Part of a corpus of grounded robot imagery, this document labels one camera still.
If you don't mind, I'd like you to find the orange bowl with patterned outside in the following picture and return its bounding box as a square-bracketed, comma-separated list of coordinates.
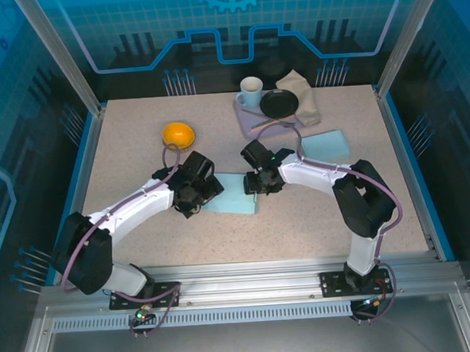
[160, 121, 198, 153]

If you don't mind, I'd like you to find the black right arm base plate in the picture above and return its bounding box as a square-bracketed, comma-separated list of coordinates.
[319, 267, 394, 299]

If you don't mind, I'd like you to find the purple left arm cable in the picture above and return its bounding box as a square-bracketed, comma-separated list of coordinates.
[53, 142, 194, 343]

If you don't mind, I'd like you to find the beige cloth napkin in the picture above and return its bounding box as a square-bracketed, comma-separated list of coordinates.
[274, 67, 323, 129]

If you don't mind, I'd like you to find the aluminium frame post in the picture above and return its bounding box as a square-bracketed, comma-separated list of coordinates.
[370, 0, 459, 99]
[12, 0, 107, 120]

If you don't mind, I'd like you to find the aluminium mounting rail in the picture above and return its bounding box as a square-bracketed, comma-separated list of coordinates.
[37, 248, 466, 316]

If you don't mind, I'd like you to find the grey metal front panel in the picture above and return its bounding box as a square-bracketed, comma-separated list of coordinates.
[11, 280, 470, 352]

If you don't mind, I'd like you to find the cable connector with green light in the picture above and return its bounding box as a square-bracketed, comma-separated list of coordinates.
[360, 294, 387, 310]
[131, 304, 156, 323]

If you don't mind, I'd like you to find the silver metal knife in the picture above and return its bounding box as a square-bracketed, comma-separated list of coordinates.
[249, 117, 277, 135]

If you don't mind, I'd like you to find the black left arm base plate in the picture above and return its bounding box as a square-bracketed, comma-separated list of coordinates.
[108, 280, 183, 312]

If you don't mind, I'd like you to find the aluminium table side rail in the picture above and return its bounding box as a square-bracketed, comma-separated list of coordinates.
[41, 106, 117, 286]
[375, 86, 445, 264]

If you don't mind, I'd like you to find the slotted grey cable duct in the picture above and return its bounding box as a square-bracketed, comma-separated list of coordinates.
[51, 300, 356, 335]

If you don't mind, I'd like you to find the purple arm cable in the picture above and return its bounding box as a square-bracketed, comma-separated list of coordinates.
[253, 114, 409, 331]
[53, 142, 194, 343]

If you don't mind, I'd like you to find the black round plate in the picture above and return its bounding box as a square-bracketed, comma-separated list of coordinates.
[258, 88, 301, 119]

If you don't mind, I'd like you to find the lavender plastic tray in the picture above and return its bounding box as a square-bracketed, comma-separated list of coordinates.
[232, 87, 304, 141]

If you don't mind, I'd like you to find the light blue paper box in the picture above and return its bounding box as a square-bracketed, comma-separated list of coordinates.
[299, 128, 353, 163]
[200, 169, 260, 220]

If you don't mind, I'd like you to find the pale blue mug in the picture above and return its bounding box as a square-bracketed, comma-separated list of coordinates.
[233, 76, 266, 110]

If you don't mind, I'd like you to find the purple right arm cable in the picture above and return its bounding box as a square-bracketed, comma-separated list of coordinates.
[253, 114, 409, 331]

